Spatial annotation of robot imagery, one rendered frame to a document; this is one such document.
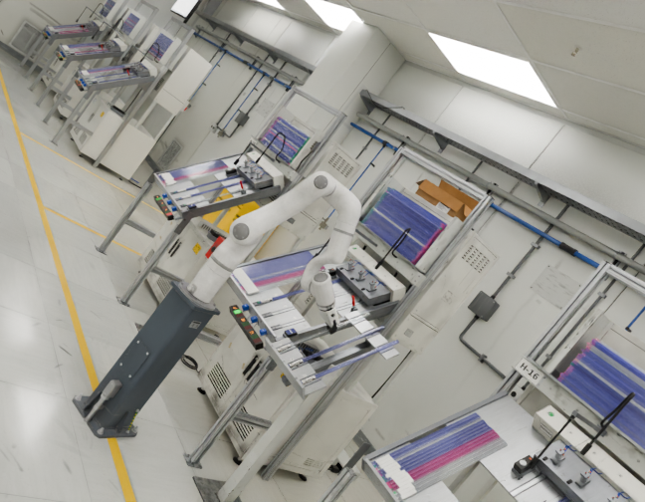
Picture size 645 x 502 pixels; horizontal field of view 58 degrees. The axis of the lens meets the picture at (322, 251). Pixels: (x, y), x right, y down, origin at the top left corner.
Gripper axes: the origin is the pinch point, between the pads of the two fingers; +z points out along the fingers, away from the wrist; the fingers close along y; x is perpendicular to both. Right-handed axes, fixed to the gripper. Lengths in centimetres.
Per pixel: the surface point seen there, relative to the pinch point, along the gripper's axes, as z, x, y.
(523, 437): 15, -34, -84
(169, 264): 62, 36, 185
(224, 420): 32, 59, 11
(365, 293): 13.7, -32.1, 21.9
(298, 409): 20.6, 29.7, -14.1
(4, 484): -30, 134, -17
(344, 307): 16.9, -19.6, 23.3
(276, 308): 9.9, 11.1, 38.8
